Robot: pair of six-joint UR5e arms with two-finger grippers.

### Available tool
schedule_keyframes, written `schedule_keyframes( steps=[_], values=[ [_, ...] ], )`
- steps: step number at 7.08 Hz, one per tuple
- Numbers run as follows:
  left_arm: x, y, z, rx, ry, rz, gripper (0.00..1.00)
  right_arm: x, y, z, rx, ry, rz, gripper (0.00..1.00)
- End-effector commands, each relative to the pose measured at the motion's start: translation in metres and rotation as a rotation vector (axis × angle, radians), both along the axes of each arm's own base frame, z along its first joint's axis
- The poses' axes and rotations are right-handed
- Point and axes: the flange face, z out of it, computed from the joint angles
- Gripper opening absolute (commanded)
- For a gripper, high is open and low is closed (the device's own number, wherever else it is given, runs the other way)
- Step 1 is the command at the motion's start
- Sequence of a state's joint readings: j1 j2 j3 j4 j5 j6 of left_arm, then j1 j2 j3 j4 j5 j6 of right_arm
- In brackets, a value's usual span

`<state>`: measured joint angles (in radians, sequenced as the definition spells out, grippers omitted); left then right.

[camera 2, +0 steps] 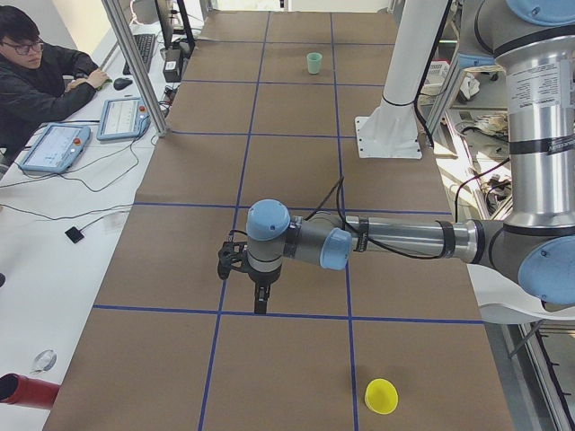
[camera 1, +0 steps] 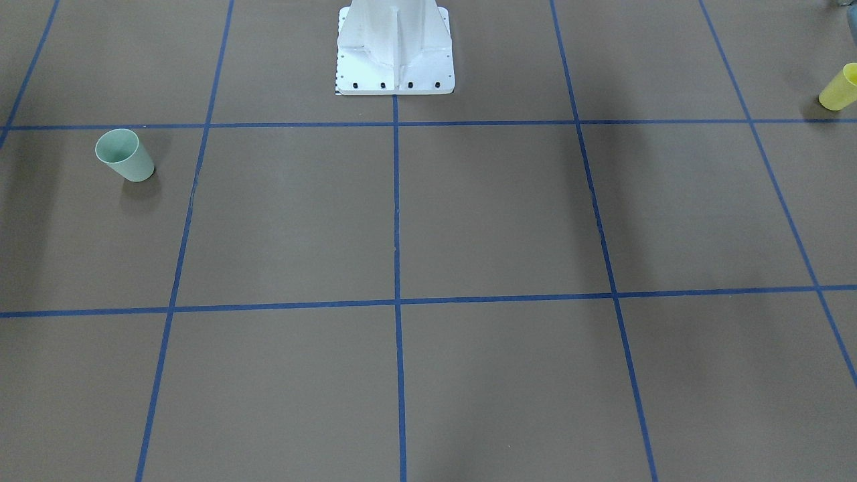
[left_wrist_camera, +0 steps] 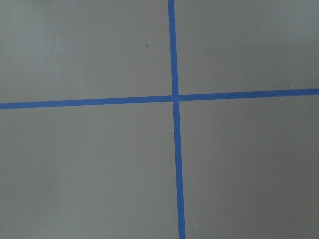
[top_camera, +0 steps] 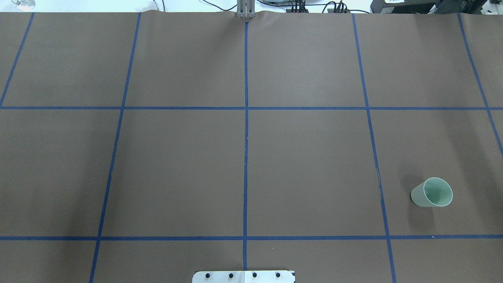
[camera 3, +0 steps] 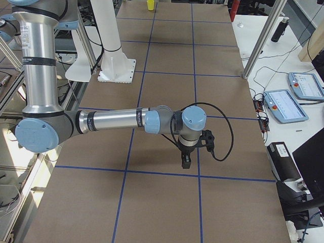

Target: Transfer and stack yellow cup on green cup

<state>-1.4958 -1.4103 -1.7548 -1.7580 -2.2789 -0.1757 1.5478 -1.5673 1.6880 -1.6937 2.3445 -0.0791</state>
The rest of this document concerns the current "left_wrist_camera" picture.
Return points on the long blue tape strip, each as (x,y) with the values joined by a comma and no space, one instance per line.
(176,121)

